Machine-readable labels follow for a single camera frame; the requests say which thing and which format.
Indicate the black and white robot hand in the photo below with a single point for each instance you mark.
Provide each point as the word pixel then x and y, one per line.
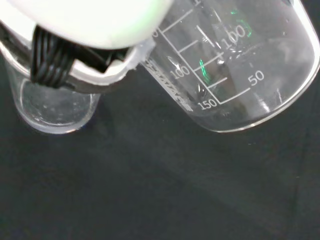
pixel 100 22

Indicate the black bench cloth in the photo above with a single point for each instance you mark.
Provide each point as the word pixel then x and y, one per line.
pixel 125 180

